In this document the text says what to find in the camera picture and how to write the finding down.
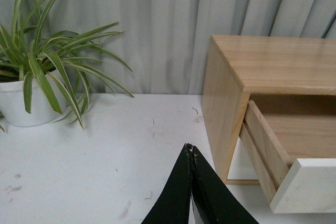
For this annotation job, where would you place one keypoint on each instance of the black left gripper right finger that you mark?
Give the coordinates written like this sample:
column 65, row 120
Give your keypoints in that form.
column 212, row 201

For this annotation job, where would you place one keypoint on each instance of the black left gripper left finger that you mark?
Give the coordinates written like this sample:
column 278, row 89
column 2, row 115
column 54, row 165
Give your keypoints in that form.
column 173, row 204

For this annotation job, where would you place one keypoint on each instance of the white drawer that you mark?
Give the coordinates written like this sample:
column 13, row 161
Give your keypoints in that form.
column 290, row 141
column 241, row 167

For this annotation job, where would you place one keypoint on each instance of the wooden drawer cabinet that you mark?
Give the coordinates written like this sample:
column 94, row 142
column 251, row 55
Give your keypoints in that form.
column 239, row 66

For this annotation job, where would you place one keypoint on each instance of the white plant pot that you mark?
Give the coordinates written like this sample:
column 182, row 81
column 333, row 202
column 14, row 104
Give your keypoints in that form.
column 13, row 105

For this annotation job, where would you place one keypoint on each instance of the green spider plant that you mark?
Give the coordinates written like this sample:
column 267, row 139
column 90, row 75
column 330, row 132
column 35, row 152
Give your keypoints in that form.
column 59, row 62

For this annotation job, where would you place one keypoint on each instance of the grey curtain backdrop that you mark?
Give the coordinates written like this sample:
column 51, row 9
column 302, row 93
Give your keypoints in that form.
column 165, row 42

